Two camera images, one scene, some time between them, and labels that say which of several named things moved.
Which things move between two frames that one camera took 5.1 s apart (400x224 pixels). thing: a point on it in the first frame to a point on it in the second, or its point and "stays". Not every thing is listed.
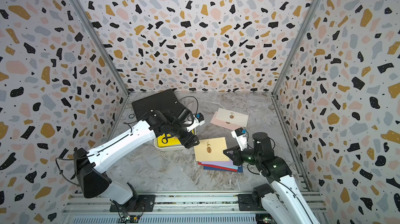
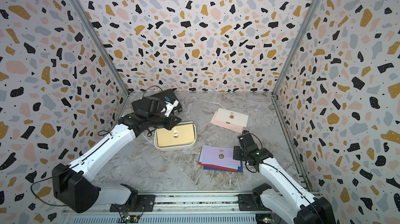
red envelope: x=200 y=163 stays
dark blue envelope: x=240 y=169 stays
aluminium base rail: x=199 y=209 stays
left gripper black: x=191 y=140 to x=171 y=120
